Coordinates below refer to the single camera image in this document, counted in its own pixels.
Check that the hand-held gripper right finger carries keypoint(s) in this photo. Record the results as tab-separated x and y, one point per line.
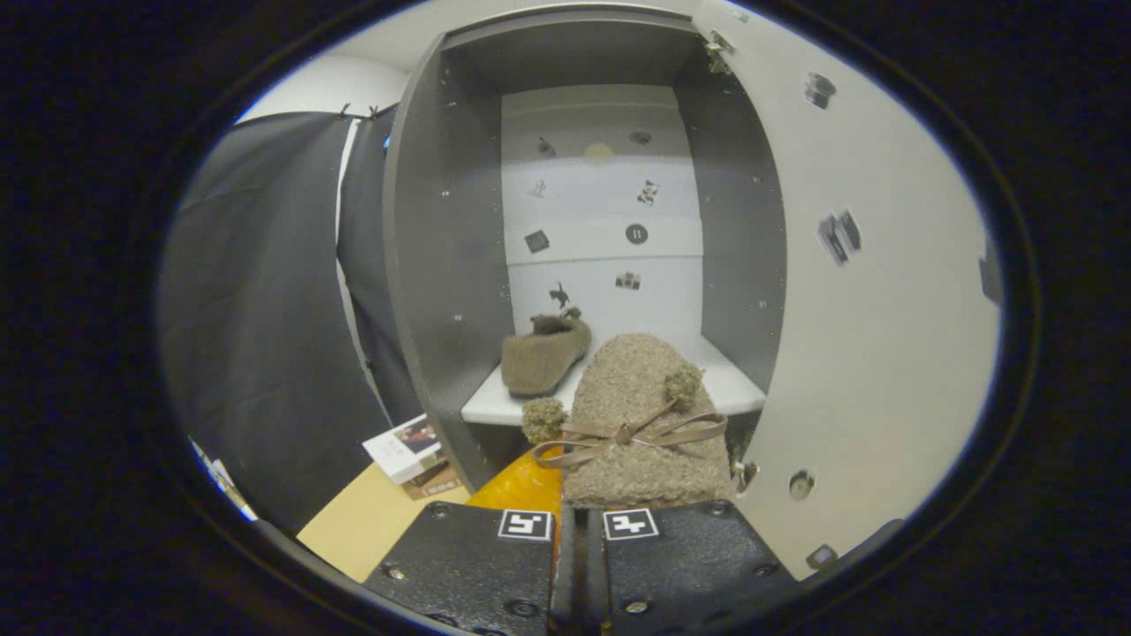
680	565

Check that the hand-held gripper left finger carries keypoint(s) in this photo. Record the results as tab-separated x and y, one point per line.
477	565

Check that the brown fuzzy slipper shoe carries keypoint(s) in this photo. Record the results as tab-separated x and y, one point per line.
539	358
636	380

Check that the light grey shoe cabinet door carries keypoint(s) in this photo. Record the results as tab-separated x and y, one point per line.
884	353

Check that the grey shoe cabinet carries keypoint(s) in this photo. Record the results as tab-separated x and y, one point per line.
442	265

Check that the brown book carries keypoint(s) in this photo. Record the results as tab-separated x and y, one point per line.
437	481

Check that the black backdrop cloth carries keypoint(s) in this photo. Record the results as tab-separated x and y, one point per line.
265	309

